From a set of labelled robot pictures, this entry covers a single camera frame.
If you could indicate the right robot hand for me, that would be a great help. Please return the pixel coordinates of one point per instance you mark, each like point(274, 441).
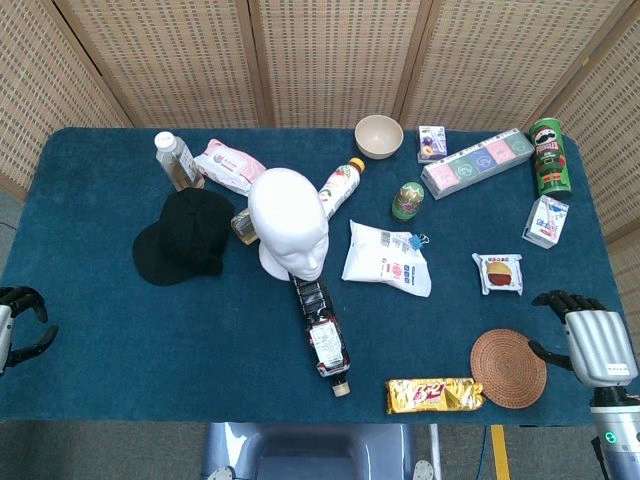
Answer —
point(597, 345)

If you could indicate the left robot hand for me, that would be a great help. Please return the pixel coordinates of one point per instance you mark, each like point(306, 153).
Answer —
point(6, 330)

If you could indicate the black baseball cap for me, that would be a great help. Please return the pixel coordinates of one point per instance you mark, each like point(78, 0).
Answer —
point(185, 235)

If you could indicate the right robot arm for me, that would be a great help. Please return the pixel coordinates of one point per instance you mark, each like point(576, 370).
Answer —
point(617, 430)

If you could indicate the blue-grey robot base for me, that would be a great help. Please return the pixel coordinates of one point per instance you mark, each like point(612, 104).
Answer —
point(310, 452)

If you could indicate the white foam mannequin head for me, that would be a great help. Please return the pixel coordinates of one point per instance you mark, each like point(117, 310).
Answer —
point(287, 215)

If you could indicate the round woven rattan coaster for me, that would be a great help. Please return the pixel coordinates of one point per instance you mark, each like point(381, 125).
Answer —
point(507, 369)

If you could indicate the white snack cake packet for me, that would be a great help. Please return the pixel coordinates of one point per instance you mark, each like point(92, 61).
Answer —
point(497, 274)

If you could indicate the white milk carton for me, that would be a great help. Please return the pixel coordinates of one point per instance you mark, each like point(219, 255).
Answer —
point(546, 222)

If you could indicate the yellow floor tape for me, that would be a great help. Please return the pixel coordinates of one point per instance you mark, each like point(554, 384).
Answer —
point(500, 452)

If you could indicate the gold biscuit pack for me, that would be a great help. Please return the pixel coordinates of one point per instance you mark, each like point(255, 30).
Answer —
point(430, 396)

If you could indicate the white pole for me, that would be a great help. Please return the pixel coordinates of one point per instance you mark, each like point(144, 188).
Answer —
point(436, 445)

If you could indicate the green Pringles can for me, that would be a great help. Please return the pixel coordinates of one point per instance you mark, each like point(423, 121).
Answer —
point(550, 160)

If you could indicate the blue table cloth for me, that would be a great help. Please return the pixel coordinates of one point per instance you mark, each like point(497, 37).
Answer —
point(200, 350)

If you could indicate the blue binder clip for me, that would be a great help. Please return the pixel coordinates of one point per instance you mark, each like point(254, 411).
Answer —
point(416, 242)

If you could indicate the long multicolour tissue pack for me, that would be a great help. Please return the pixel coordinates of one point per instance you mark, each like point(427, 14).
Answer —
point(475, 165)

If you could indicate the white plastic bag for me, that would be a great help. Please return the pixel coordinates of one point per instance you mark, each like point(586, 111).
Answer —
point(385, 262)

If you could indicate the green egg-shaped tin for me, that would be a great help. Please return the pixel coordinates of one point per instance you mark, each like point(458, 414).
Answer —
point(409, 201)

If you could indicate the clear bottle white cap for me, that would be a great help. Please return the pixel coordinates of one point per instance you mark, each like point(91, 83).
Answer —
point(175, 162)

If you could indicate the small yellow tea bottle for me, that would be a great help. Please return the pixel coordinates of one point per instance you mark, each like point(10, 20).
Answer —
point(244, 227)

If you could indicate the small purple juice carton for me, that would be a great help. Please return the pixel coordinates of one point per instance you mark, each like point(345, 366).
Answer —
point(432, 145)

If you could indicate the pink wet wipes pack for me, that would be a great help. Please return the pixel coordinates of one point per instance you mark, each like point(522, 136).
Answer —
point(227, 167)

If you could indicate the large dark tea bottle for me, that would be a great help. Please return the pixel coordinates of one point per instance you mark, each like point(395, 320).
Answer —
point(322, 335)

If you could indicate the beige bowl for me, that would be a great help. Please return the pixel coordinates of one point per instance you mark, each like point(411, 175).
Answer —
point(379, 137)

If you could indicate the white drink bottle orange cap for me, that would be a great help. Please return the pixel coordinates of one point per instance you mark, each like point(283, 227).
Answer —
point(340, 187)

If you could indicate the woven folding screen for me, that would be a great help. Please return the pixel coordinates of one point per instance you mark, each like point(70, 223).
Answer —
point(330, 60)

